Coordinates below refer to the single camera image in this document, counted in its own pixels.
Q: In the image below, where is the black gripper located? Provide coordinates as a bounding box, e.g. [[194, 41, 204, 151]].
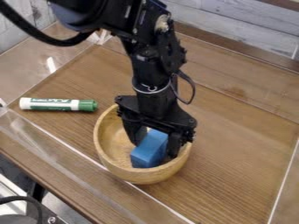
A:
[[115, 84, 198, 158]]

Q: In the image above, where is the blue rectangular block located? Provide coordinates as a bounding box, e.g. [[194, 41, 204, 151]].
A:
[[130, 129, 168, 168]]

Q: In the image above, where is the brown wooden bowl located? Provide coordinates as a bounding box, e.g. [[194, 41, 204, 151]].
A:
[[94, 104, 192, 185]]

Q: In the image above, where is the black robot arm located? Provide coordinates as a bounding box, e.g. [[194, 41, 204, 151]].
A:
[[50, 0, 198, 158]]

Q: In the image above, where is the green and white marker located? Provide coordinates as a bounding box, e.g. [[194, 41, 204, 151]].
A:
[[19, 97, 99, 112]]

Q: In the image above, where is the clear acrylic tray wall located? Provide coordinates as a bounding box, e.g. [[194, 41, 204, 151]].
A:
[[0, 100, 195, 224]]

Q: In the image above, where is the clear acrylic corner bracket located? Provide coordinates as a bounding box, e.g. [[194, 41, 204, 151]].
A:
[[88, 29, 112, 46]]

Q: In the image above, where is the black table clamp with cable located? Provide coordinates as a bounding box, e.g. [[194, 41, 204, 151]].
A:
[[0, 196, 62, 224]]

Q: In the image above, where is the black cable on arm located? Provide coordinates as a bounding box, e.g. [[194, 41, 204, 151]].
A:
[[0, 0, 95, 47]]

